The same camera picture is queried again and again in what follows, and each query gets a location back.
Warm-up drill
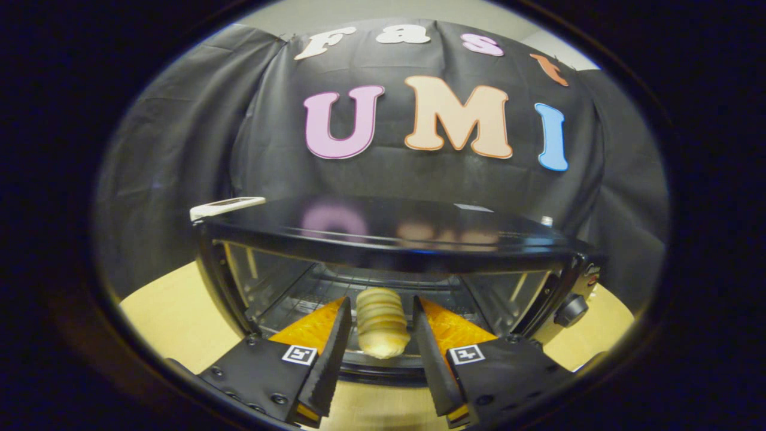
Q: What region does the white toaster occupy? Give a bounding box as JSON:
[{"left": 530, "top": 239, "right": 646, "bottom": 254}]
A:
[{"left": 190, "top": 196, "right": 267, "bottom": 222}]

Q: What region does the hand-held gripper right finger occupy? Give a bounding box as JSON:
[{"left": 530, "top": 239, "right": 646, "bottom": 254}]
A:
[{"left": 412, "top": 295, "right": 578, "bottom": 429}]

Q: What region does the black toaster oven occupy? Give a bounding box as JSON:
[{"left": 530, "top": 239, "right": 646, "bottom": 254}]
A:
[{"left": 193, "top": 198, "right": 605, "bottom": 387}]

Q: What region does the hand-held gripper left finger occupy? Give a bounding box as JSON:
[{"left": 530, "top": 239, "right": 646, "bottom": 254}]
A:
[{"left": 197, "top": 296, "right": 354, "bottom": 427}]

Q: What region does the pale bread roll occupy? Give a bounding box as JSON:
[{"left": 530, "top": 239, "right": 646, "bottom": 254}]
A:
[{"left": 355, "top": 287, "right": 412, "bottom": 360}]

